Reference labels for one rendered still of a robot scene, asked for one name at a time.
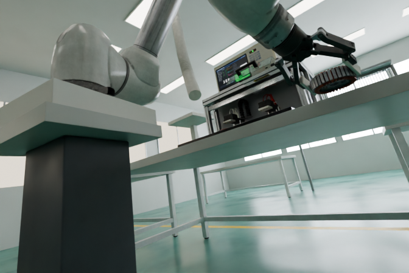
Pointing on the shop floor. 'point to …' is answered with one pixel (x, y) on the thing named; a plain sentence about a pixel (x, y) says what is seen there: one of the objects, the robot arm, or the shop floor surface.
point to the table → (399, 144)
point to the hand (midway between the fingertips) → (332, 79)
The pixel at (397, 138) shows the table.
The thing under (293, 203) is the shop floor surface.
